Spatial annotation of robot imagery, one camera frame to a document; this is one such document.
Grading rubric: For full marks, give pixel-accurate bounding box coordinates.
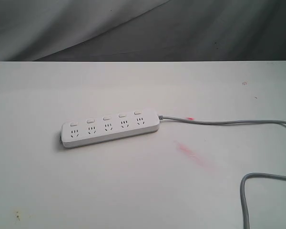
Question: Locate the grey backdrop cloth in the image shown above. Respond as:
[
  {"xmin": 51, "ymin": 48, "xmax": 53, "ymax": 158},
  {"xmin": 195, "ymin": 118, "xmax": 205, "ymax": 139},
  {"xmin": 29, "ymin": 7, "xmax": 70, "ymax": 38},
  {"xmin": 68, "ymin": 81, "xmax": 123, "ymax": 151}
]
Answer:
[{"xmin": 0, "ymin": 0, "xmax": 286, "ymax": 62}]

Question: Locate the white five-outlet power strip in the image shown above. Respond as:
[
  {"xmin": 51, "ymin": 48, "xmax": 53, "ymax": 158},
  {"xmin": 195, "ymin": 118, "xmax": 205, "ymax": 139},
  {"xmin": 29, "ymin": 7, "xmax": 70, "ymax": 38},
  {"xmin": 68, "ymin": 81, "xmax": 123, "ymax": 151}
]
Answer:
[{"xmin": 61, "ymin": 109, "xmax": 160, "ymax": 148}]

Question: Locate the grey power cord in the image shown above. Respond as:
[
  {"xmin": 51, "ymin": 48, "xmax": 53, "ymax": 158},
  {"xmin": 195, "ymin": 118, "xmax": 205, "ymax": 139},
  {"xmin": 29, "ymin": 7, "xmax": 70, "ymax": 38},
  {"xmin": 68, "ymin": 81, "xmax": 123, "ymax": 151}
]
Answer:
[{"xmin": 157, "ymin": 114, "xmax": 286, "ymax": 229}]

